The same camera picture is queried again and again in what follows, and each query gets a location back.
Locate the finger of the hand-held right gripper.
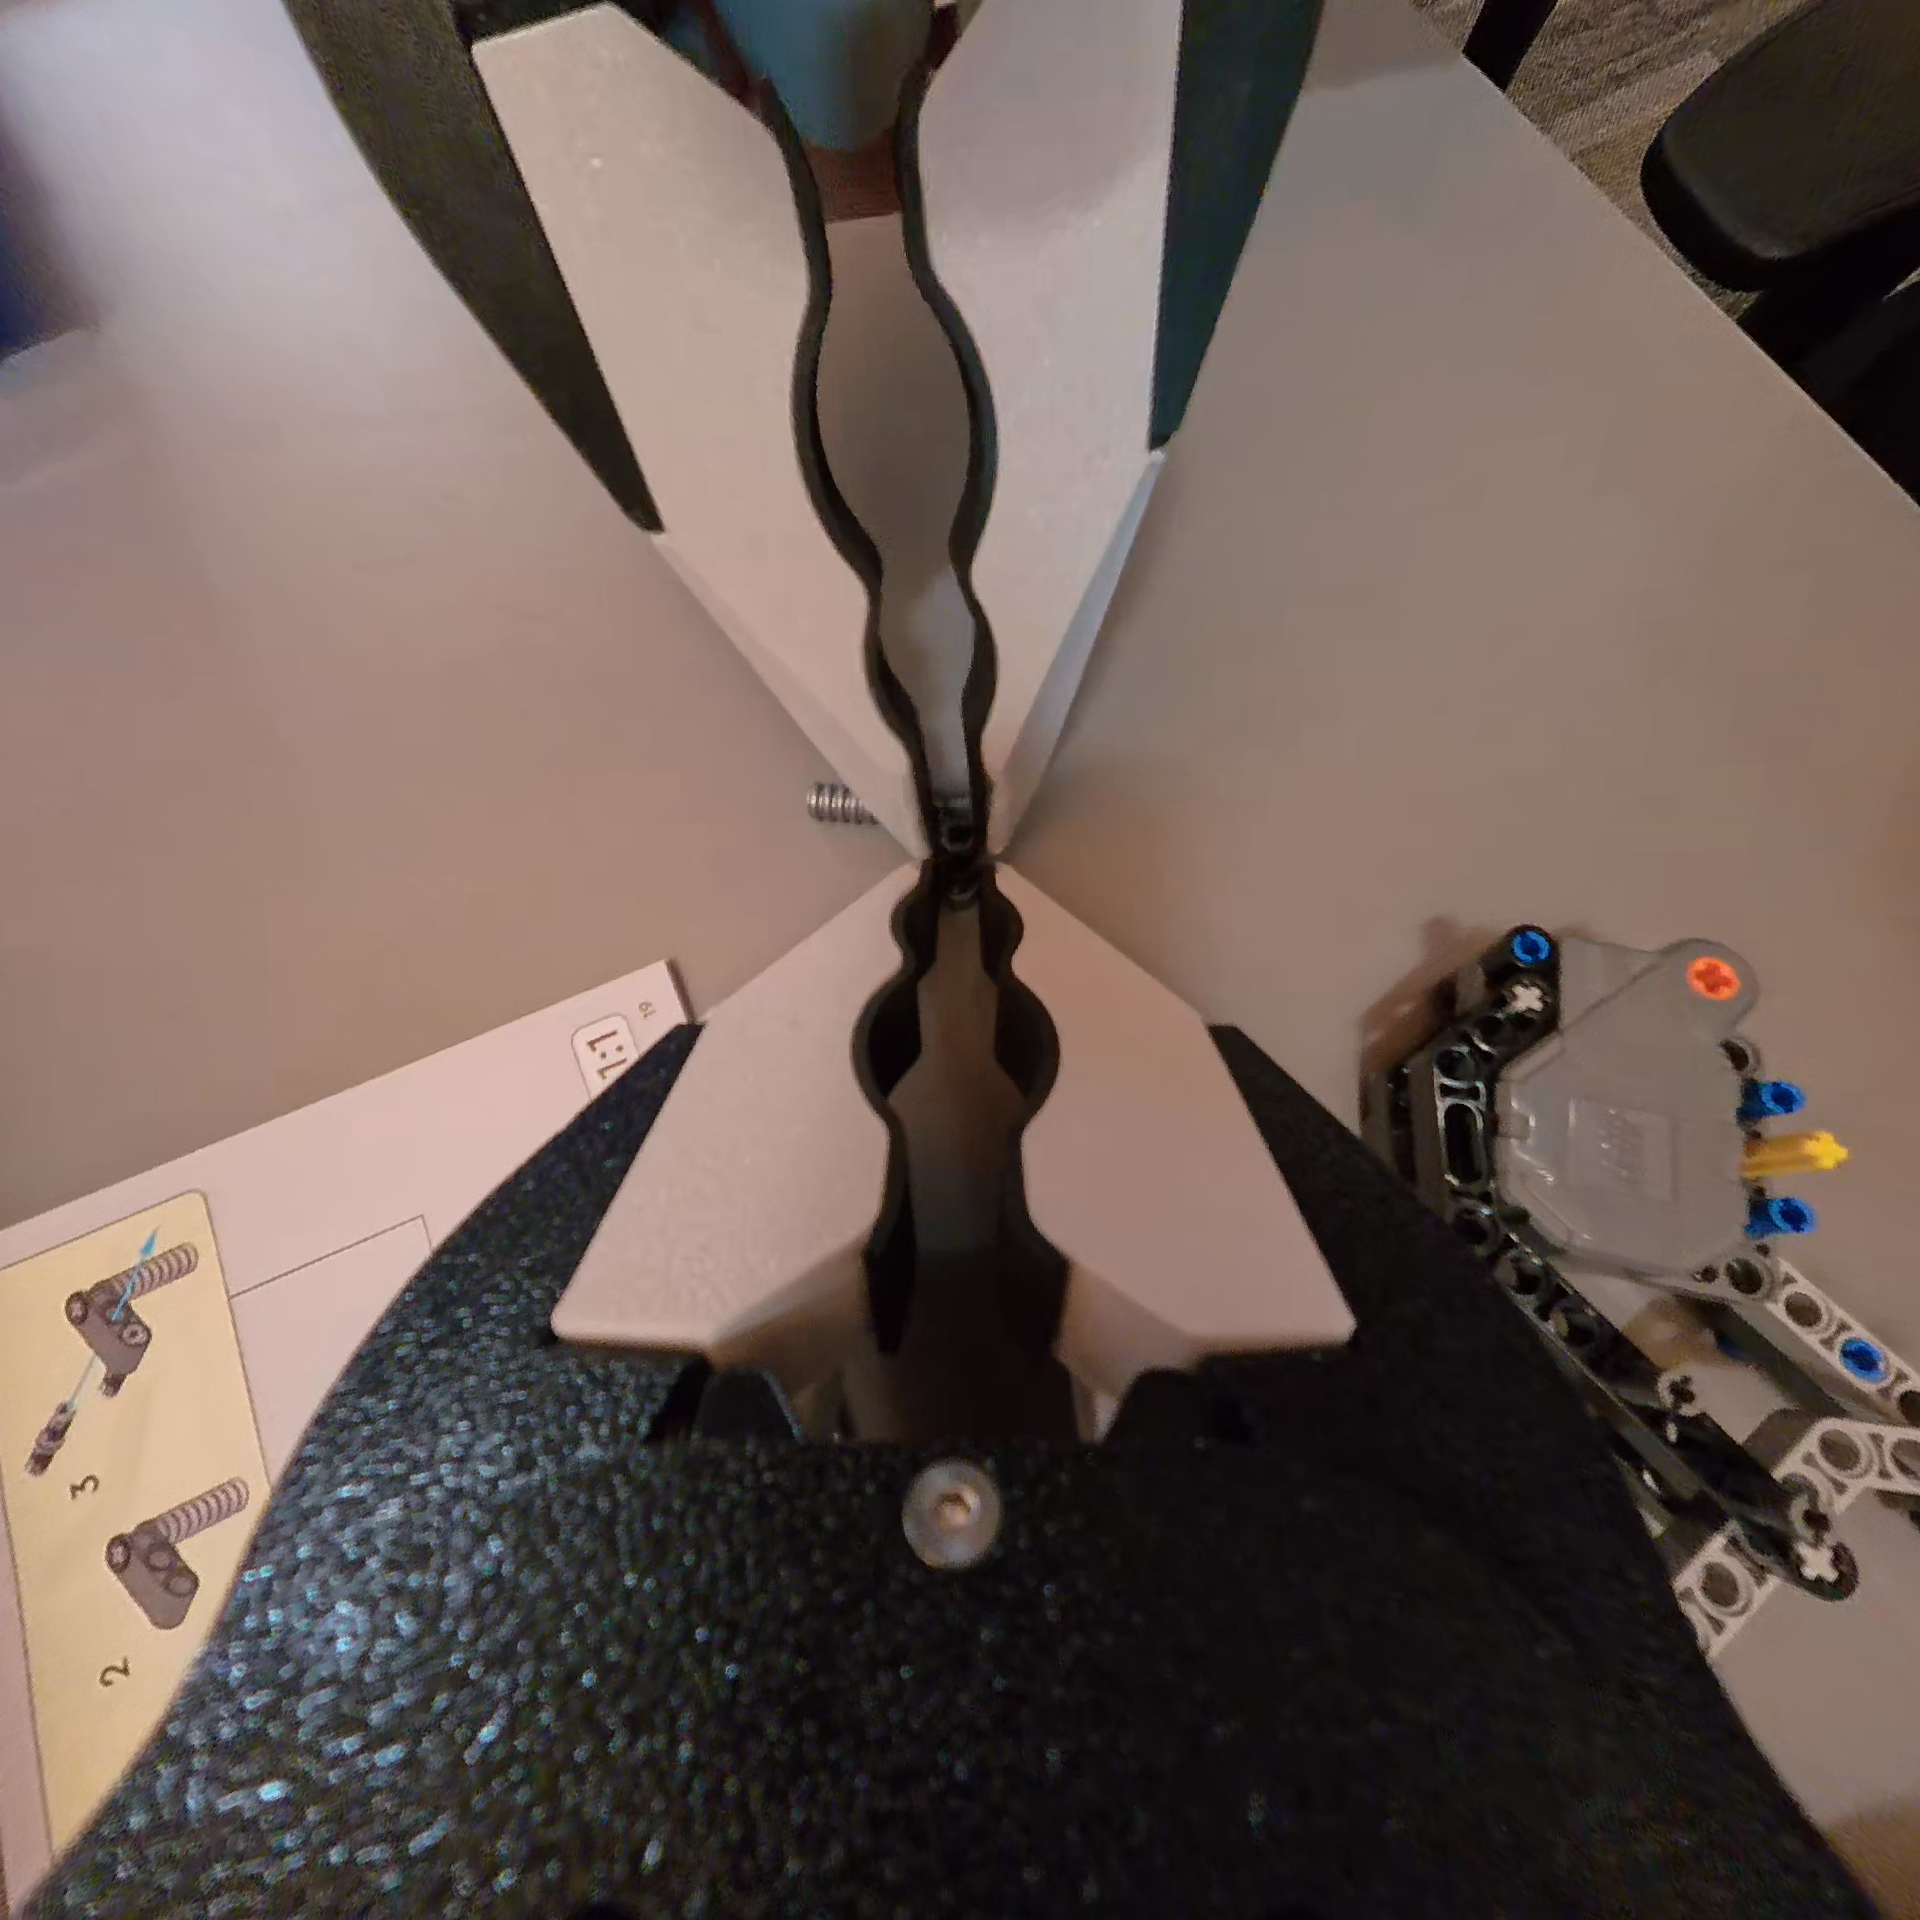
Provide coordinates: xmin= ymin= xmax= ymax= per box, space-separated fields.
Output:
xmin=468 ymin=0 xmax=941 ymax=863
xmin=895 ymin=0 xmax=1190 ymax=845

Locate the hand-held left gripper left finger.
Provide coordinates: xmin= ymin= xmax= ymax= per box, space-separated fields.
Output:
xmin=550 ymin=862 xmax=940 ymax=1441

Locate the black office chair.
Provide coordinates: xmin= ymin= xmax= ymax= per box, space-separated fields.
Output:
xmin=1640 ymin=0 xmax=1920 ymax=505

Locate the grey motor black frame assembly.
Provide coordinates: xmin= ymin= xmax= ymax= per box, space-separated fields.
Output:
xmin=1358 ymin=920 xmax=1920 ymax=1652

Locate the grey desk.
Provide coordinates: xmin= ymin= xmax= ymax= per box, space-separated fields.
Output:
xmin=0 ymin=0 xmax=1920 ymax=1920

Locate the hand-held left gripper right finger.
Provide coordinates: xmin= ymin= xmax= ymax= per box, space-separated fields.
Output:
xmin=975 ymin=871 xmax=1360 ymax=1441

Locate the white instruction booklet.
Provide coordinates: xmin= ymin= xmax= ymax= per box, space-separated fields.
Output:
xmin=0 ymin=960 xmax=700 ymax=1862

